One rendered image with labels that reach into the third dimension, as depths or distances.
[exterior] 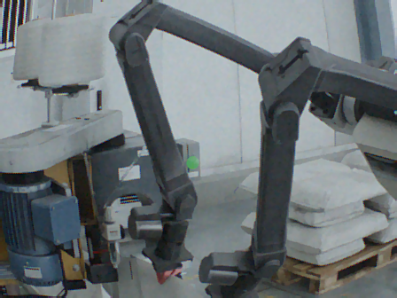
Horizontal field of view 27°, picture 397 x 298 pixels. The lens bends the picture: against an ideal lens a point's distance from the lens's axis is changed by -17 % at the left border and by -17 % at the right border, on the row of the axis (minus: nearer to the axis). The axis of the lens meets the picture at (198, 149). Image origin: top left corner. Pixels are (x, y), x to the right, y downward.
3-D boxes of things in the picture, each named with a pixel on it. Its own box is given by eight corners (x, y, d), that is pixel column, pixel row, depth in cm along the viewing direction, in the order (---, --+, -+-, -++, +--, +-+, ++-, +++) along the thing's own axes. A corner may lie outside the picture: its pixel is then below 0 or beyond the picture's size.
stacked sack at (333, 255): (367, 252, 506) (369, 233, 504) (316, 271, 484) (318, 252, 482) (308, 235, 562) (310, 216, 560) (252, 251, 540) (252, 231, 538)
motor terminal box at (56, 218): (85, 247, 189) (79, 196, 187) (58, 257, 181) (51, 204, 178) (60, 240, 194) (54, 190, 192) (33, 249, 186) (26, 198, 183)
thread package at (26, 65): (67, 74, 214) (70, 11, 211) (20, 84, 207) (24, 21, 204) (48, 73, 226) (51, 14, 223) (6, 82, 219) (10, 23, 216)
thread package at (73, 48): (118, 82, 192) (120, 7, 189) (51, 93, 184) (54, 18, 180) (87, 77, 206) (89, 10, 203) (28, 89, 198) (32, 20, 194)
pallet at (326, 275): (433, 243, 541) (436, 224, 538) (315, 296, 478) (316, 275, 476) (370, 226, 613) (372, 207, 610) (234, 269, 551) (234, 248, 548)
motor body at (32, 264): (75, 287, 192) (60, 182, 188) (24, 291, 184) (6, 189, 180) (51, 269, 205) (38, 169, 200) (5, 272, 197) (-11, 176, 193)
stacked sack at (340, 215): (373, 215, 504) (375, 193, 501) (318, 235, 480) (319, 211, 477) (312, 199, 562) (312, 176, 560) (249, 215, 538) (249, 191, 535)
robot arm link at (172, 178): (145, 29, 176) (128, 18, 185) (119, 42, 175) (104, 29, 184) (205, 210, 198) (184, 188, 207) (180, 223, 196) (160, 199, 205)
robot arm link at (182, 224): (195, 221, 200) (184, 205, 204) (164, 222, 197) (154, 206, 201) (188, 245, 203) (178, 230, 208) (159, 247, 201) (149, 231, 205)
